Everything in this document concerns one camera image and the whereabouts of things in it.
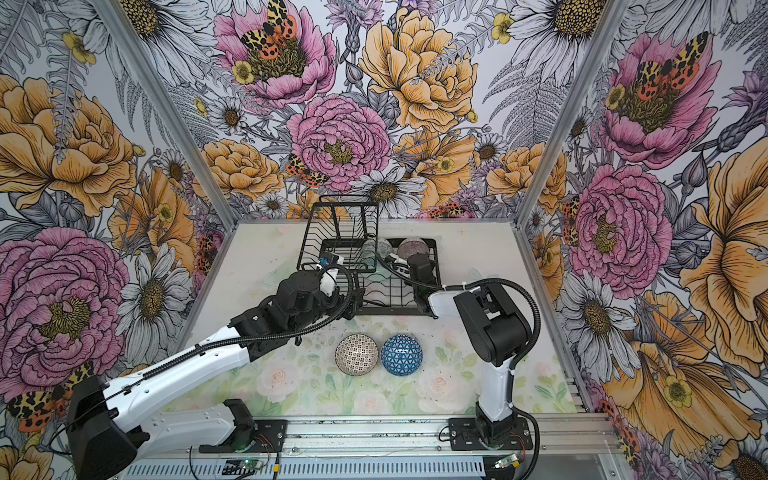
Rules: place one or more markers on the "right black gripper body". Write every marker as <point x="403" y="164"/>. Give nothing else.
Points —
<point x="415" y="290"/>

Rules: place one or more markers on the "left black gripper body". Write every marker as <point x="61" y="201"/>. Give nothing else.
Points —
<point x="323" y="304"/>

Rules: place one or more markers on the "pink striped bowl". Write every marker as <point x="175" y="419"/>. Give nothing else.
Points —
<point x="412" y="246"/>

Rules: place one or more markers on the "green geometric pattern bowl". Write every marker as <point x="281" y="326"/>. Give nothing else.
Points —
<point x="372" y="250"/>

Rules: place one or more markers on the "brown diamond pattern bowl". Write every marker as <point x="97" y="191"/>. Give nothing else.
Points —
<point x="356" y="355"/>

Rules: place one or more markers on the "blue triangle pattern bowl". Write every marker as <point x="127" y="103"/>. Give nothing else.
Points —
<point x="401" y="355"/>

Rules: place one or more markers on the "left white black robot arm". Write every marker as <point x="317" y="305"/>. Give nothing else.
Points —
<point x="111" y="424"/>

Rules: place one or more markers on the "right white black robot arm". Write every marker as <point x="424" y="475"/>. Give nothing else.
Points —
<point x="502" y="322"/>

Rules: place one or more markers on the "green circuit board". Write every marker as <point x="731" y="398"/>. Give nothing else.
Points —
<point x="243" y="468"/>

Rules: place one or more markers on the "black wire dish rack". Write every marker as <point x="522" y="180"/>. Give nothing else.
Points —
<point x="341" y="225"/>

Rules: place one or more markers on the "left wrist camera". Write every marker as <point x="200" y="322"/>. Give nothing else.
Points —
<point x="328" y="263"/>

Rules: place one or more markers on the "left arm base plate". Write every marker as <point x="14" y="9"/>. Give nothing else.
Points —
<point x="264" y="436"/>

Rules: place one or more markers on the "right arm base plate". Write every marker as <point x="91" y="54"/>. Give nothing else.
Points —
<point x="479" y="434"/>

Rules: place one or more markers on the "aluminium front rail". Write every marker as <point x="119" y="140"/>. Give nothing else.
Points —
<point x="566" y="446"/>

